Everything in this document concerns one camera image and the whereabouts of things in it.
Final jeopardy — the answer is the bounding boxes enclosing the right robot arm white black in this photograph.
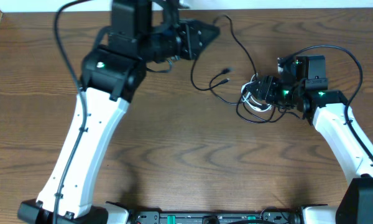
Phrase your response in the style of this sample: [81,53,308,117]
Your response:
[242,55,373,223]

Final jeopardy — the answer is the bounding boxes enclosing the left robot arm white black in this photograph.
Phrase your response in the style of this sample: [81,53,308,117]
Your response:
[17,0,219,223]

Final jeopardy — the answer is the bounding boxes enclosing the black thin cable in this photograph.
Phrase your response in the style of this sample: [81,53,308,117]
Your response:
[190,14,287,124]

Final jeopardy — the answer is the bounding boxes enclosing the white cable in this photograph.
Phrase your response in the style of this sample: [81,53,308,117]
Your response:
[241,74,273,113]

